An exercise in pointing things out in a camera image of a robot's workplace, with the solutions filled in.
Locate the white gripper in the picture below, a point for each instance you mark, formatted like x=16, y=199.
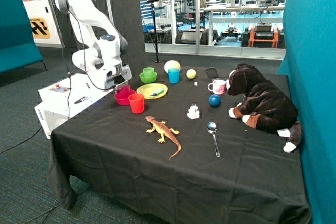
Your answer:
x=118, y=80

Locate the pink plastic cup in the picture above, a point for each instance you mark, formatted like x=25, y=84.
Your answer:
x=124, y=92

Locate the green plastic cup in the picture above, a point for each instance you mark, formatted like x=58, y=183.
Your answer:
x=148, y=71

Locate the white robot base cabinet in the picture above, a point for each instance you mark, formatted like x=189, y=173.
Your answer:
x=58, y=99

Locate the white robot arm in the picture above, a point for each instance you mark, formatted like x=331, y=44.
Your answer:
x=103, y=45

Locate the pink plastic bowl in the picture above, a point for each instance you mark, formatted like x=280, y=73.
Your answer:
x=124, y=102

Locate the red plastic cup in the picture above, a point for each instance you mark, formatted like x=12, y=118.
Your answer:
x=136, y=101

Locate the yellow plastic plate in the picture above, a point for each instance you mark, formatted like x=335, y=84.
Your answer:
x=148, y=89

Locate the black marker pen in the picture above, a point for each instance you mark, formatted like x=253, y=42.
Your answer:
x=81, y=100

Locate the green plastic bowl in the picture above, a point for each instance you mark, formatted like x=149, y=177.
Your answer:
x=148, y=77

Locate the green highlighter marker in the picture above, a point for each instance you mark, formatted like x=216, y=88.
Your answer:
x=156, y=93

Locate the orange toy lizard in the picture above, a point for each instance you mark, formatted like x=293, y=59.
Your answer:
x=164, y=131

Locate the blue plastic cup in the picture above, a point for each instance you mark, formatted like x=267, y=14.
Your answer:
x=174, y=75

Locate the large pale ball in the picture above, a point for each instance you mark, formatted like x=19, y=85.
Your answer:
x=171, y=64

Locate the yellow tennis ball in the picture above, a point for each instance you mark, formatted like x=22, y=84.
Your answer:
x=191, y=74

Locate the white power adapter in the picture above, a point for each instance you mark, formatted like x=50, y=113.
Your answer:
x=193, y=112

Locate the black tablecloth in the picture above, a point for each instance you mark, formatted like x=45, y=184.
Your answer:
x=253, y=180

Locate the black tripod stand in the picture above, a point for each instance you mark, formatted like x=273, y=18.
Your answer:
x=151, y=2

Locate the black spatula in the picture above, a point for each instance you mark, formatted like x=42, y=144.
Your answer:
x=212, y=73

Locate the blue ball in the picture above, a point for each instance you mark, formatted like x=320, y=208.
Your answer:
x=214, y=100

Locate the white pink mug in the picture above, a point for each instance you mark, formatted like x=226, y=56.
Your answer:
x=217, y=86

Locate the metal spoon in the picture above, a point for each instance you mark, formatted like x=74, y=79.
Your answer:
x=212, y=129

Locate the teal sofa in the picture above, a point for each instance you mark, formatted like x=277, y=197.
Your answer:
x=18, y=48

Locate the plush dog toy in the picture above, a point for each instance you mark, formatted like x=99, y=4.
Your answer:
x=264, y=106

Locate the teal partition wall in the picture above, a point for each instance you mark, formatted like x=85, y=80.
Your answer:
x=310, y=65

